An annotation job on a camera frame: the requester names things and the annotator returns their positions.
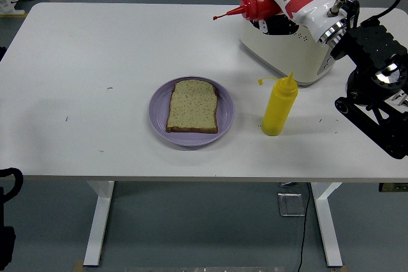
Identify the speckled bread slice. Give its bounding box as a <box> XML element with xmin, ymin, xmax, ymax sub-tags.
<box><xmin>164</xmin><ymin>79</ymin><xmax>221</xmax><ymax>134</ymax></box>

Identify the cream and chrome toaster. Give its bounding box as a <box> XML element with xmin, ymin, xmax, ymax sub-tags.
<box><xmin>238</xmin><ymin>0</ymin><xmax>337</xmax><ymax>88</ymax></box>

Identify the yellow squeeze bottle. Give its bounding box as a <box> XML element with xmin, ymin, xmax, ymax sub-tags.
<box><xmin>257</xmin><ymin>72</ymin><xmax>299</xmax><ymax>137</ymax></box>

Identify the purple round plate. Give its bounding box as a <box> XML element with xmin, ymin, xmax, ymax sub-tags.
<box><xmin>148</xmin><ymin>76</ymin><xmax>236</xmax><ymax>148</ymax></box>

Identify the grey metal floor plate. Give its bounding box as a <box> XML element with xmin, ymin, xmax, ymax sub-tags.
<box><xmin>277</xmin><ymin>192</ymin><xmax>307</xmax><ymax>218</ymax></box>

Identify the black table control panel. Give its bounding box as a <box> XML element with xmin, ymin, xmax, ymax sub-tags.
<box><xmin>378</xmin><ymin>182</ymin><xmax>408</xmax><ymax>193</ymax></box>

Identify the white table leg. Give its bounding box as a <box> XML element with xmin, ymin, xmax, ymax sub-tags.
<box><xmin>83</xmin><ymin>180</ymin><xmax>116</xmax><ymax>268</ymax></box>
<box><xmin>310</xmin><ymin>182</ymin><xmax>345</xmax><ymax>268</ymax></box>

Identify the thin black floor cable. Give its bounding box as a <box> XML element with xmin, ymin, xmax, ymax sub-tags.
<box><xmin>296</xmin><ymin>182</ymin><xmax>312</xmax><ymax>272</ymax></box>

